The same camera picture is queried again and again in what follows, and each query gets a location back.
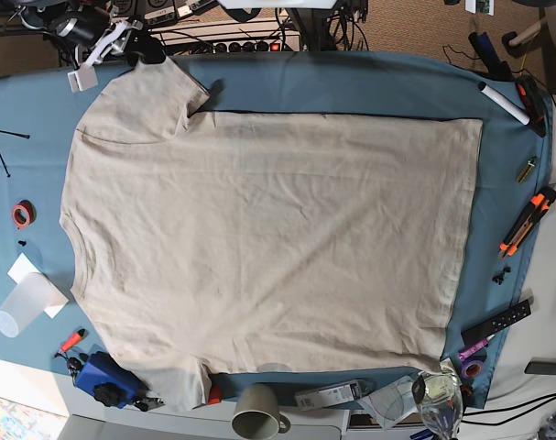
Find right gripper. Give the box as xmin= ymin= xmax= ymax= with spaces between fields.
xmin=52 ymin=11 xmax=167 ymax=65

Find beige T-shirt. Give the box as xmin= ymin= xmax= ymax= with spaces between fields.
xmin=60 ymin=60 xmax=483 ymax=411

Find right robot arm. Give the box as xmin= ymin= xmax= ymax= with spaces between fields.
xmin=13 ymin=1 xmax=167 ymax=70

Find black power strip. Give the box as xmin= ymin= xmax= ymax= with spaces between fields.
xmin=213 ymin=38 xmax=300 ymax=53

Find red tape roll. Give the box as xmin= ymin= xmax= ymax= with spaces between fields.
xmin=11 ymin=200 xmax=36 ymax=229

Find white paper sheet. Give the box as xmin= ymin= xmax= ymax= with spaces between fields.
xmin=7 ymin=253 xmax=69 ymax=319

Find translucent plastic cup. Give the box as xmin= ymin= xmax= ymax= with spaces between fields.
xmin=0 ymin=272 xmax=54 ymax=338

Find orange marker pen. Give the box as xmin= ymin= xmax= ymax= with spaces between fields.
xmin=54 ymin=328 xmax=86 ymax=358

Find blue box with knob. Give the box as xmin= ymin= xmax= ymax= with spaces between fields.
xmin=74 ymin=352 xmax=141 ymax=409

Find red cube block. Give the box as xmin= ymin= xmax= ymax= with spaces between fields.
xmin=206 ymin=384 xmax=223 ymax=406

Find white marker pen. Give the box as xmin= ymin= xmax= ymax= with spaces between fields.
xmin=477 ymin=82 xmax=530 ymax=126

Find grey ceramic mug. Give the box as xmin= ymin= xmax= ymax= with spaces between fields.
xmin=231 ymin=383 xmax=291 ymax=440

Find orange black tool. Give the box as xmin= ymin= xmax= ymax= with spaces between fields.
xmin=515 ymin=75 xmax=546 ymax=138

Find green yellow highlighter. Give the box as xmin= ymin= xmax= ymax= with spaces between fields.
xmin=516 ymin=156 xmax=538 ymax=184

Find black white packaged item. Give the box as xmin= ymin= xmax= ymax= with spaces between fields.
xmin=294 ymin=379 xmax=375 ymax=411

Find small black screws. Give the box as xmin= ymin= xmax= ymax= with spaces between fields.
xmin=492 ymin=266 xmax=511 ymax=285

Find orange black utility knife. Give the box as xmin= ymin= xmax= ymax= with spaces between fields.
xmin=498 ymin=186 xmax=556 ymax=259

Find folded paper map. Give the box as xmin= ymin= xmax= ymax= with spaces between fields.
xmin=357 ymin=376 xmax=417 ymax=430

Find purple pen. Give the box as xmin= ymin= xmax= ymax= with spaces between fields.
xmin=457 ymin=335 xmax=494 ymax=361

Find black remote control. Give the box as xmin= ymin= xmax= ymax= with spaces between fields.
xmin=461 ymin=298 xmax=533 ymax=347

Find wine glass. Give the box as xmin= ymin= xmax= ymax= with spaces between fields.
xmin=411 ymin=371 xmax=463 ymax=440

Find purple tape roll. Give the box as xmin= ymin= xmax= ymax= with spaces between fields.
xmin=461 ymin=358 xmax=485 ymax=379

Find black phone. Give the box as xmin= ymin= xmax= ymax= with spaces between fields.
xmin=524 ymin=359 xmax=556 ymax=376

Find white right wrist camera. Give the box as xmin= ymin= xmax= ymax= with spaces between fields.
xmin=68 ymin=67 xmax=98 ymax=93

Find black cable ties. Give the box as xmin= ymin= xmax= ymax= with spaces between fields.
xmin=0 ymin=108 xmax=31 ymax=182

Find blue black handle tool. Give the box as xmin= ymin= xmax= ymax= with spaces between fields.
xmin=468 ymin=32 xmax=513 ymax=82

